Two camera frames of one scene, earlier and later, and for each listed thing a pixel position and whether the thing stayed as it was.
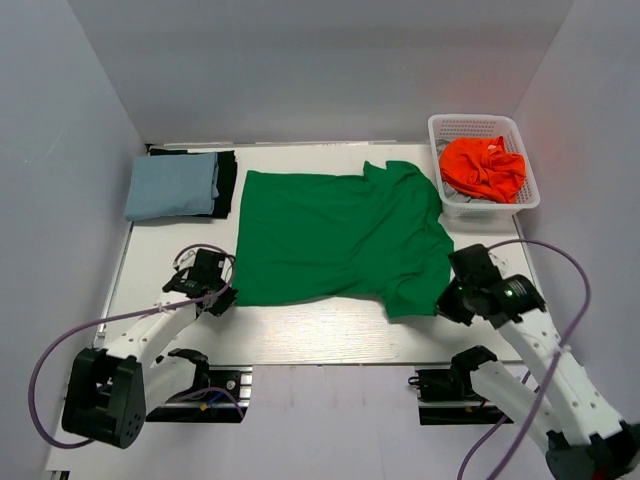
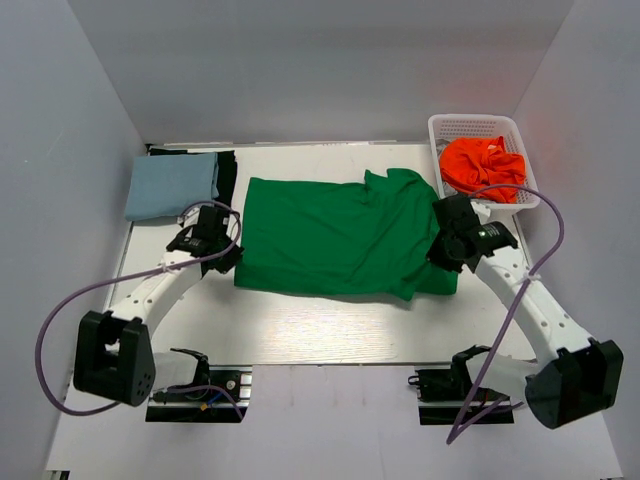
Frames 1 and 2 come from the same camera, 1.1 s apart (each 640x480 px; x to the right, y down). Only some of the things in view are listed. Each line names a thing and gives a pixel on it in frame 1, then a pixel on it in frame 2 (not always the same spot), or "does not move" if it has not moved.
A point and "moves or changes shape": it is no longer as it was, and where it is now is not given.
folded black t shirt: (226, 178) does not move
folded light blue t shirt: (172, 185) does not move
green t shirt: (307, 236) moves or changes shape
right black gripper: (448, 309) → (436, 258)
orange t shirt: (484, 164) does not move
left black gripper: (226, 302) → (234, 257)
